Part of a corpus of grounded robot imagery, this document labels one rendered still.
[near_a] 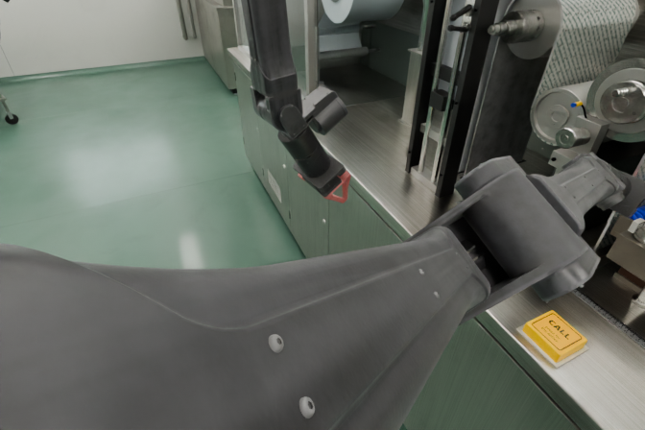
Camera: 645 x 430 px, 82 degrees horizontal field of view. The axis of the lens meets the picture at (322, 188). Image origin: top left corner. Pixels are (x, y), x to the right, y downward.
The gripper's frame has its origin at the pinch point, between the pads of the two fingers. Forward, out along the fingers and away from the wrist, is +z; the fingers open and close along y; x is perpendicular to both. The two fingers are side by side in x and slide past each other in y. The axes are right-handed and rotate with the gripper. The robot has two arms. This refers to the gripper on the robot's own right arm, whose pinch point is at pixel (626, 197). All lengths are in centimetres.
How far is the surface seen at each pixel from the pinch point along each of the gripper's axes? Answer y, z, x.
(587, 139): -7.8, -10.7, 5.7
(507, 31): -29.6, -21.7, 17.7
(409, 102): -78, 9, -5
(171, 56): -556, 5, -109
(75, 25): -556, -110, -119
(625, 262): 7.2, -0.6, -10.5
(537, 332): 8.9, -17.3, -27.0
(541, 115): -21.4, -6.1, 7.1
